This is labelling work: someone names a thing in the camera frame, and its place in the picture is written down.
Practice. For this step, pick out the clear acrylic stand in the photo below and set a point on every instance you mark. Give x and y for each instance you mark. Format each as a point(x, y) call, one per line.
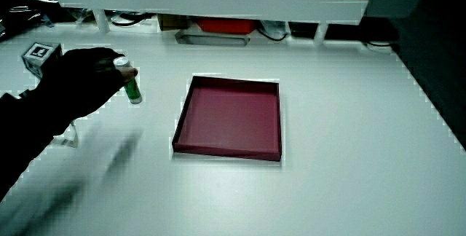
point(70, 141)

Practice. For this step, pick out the person's right forearm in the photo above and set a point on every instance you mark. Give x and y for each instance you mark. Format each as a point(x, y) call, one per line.
point(22, 130)

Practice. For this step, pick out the grey flat device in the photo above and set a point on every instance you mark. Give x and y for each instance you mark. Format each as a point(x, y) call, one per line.
point(211, 39)

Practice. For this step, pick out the green glue stick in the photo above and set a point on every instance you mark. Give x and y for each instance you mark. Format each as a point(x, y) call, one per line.
point(132, 90)

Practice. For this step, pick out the red box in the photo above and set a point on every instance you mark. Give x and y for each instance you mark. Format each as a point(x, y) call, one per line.
point(225, 26)

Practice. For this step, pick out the person's right hand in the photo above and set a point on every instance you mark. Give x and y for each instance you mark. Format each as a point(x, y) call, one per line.
point(80, 83)

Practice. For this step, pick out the brown cardboard box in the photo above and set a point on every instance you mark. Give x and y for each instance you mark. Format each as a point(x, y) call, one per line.
point(171, 22)

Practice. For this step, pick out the dark red shallow tray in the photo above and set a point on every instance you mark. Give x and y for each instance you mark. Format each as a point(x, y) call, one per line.
point(229, 119)

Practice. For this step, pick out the white raised shelf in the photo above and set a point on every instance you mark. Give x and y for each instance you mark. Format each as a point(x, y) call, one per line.
point(218, 4)

